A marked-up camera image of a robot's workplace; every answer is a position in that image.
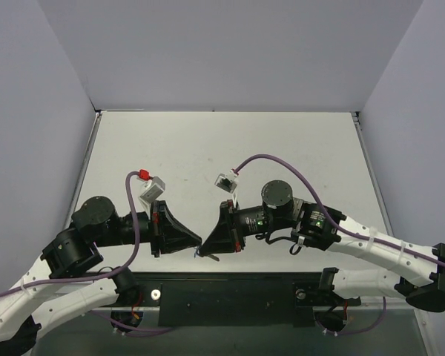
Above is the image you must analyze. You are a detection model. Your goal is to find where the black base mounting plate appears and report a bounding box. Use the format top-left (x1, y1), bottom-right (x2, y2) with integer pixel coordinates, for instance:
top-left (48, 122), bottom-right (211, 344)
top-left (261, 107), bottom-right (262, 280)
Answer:
top-left (134, 272), bottom-right (361, 327)

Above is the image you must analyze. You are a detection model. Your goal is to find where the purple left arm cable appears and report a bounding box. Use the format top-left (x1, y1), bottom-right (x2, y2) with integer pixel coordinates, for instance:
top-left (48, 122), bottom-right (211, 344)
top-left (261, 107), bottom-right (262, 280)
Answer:
top-left (0, 172), bottom-right (171, 338)

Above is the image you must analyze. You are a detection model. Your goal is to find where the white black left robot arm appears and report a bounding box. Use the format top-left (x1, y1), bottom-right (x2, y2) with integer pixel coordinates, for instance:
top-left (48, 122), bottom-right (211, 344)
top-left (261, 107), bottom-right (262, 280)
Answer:
top-left (0, 196), bottom-right (202, 355)

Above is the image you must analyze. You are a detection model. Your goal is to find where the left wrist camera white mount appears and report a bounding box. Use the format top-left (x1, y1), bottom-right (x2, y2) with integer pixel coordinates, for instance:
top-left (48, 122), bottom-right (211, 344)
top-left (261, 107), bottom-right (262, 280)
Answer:
top-left (138, 169), bottom-right (165, 209)

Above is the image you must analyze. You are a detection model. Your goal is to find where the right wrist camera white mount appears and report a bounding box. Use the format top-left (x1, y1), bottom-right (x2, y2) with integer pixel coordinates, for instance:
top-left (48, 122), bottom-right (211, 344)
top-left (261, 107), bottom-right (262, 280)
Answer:
top-left (214, 169), bottom-right (239, 207)

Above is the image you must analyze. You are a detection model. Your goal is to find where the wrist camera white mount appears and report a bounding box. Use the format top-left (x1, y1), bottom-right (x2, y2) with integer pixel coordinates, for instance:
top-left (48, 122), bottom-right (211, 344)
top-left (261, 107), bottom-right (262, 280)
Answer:
top-left (138, 169), bottom-right (165, 209)
top-left (214, 169), bottom-right (239, 207)

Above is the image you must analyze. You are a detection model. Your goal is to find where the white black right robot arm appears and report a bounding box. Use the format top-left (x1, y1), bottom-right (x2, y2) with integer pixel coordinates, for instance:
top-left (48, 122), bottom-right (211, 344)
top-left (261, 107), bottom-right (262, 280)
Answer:
top-left (197, 180), bottom-right (445, 313)

